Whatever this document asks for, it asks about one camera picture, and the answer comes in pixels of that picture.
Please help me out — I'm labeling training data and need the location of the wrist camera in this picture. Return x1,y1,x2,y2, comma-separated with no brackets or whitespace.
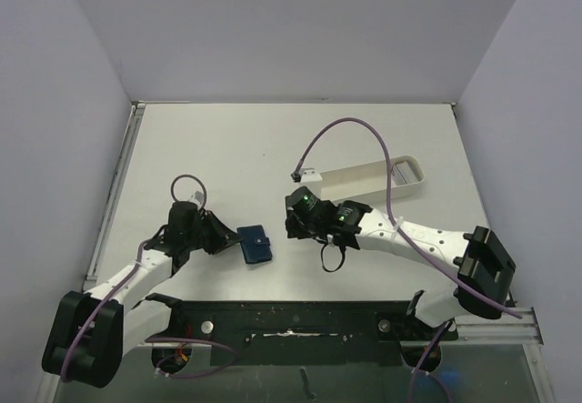
290,167,323,184
187,191,206,205

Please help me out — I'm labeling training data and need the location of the black cable loop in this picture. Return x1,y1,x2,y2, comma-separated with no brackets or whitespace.
320,241,349,273

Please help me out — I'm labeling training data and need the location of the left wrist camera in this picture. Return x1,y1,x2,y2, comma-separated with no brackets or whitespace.
187,191,206,205

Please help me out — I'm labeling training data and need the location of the aluminium rail left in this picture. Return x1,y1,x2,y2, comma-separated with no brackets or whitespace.
84,102,146,289

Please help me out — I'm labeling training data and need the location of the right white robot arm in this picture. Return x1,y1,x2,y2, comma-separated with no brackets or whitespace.
285,186,517,338

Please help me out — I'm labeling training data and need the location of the blue card holder wallet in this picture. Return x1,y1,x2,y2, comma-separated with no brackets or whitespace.
236,225,273,265

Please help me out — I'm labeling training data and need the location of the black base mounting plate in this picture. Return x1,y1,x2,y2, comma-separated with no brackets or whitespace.
161,301,436,367

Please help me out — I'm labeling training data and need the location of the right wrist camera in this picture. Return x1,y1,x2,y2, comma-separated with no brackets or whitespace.
290,167,323,184

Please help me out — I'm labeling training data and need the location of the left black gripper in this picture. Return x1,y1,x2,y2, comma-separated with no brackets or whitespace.
186,209,242,255

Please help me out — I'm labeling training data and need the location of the aluminium rail right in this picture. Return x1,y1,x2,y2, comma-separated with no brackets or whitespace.
450,307,544,345

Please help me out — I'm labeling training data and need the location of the aluminium rail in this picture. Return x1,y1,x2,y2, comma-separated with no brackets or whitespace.
450,307,544,345
84,102,146,289

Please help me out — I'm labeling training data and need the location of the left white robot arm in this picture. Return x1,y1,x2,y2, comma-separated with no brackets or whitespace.
41,201,242,388

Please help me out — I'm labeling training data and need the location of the white oblong tray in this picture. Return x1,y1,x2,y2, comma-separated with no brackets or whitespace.
317,156,425,205

